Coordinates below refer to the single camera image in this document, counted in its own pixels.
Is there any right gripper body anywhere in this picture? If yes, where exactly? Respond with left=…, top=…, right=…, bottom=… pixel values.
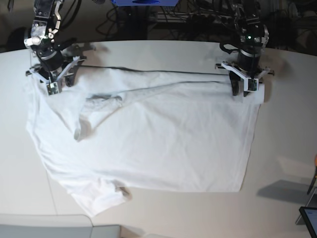
left=25, top=56, right=87, bottom=83

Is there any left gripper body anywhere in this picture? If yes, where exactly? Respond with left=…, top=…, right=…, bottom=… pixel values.
left=215, top=61, right=274, bottom=91

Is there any white T-shirt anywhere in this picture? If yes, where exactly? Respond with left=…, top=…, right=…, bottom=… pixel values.
left=25, top=68, right=264, bottom=217

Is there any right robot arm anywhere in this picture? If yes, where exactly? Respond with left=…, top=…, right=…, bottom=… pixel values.
left=24, top=0, right=86, bottom=89

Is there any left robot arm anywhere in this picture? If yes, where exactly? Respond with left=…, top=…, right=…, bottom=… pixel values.
left=94, top=0, right=269, bottom=95

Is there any black power strip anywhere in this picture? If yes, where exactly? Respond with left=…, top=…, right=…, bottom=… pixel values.
left=150, top=12, right=233, bottom=24

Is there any blue box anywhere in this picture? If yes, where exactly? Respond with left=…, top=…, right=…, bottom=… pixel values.
left=111, top=0, right=179, bottom=6

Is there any grey monitor stand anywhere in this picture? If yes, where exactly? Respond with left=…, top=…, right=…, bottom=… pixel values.
left=295, top=188, right=317, bottom=225

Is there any computer monitor screen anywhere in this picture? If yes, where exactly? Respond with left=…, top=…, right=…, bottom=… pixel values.
left=299, top=206, right=317, bottom=238

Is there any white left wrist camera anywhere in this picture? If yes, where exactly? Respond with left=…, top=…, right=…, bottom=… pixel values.
left=243, top=77, right=259, bottom=92

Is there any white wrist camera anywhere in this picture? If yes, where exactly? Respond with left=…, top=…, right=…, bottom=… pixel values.
left=46, top=81, right=62, bottom=96
left=243, top=77, right=259, bottom=92

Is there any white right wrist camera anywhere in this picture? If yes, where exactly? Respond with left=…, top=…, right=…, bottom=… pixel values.
left=46, top=81, right=62, bottom=96

